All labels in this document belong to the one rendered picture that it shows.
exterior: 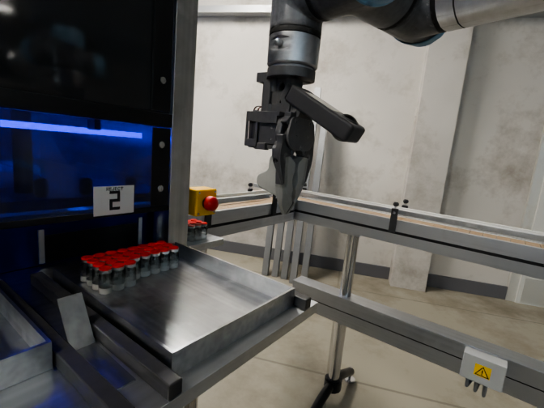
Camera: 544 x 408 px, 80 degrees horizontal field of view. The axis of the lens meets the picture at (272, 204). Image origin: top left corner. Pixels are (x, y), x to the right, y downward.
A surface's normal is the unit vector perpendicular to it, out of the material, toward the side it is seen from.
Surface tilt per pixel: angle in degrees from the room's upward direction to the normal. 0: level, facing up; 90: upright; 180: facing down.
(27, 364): 90
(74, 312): 55
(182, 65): 90
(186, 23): 90
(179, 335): 0
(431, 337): 90
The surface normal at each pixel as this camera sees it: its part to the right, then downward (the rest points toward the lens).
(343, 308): -0.60, 0.08
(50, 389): 0.09, -0.98
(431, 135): -0.24, 0.14
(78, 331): 0.69, -0.42
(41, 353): 0.80, 0.18
